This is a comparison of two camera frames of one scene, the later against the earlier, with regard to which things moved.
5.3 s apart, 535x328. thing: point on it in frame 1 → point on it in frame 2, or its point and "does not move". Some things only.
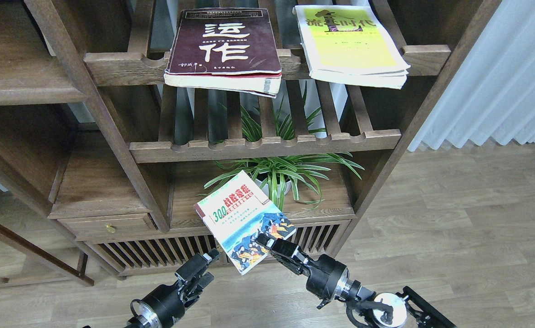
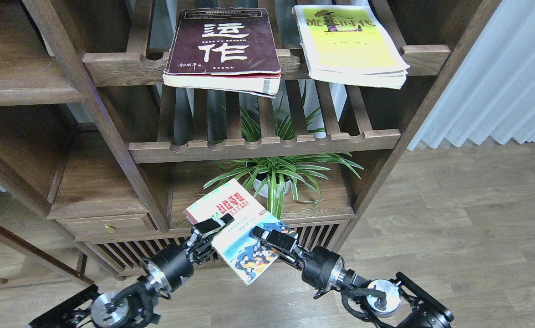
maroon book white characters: (231, 49) does not move
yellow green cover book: (349, 44) does not move
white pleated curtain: (507, 87) does not move
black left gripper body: (162, 306) → (165, 271)
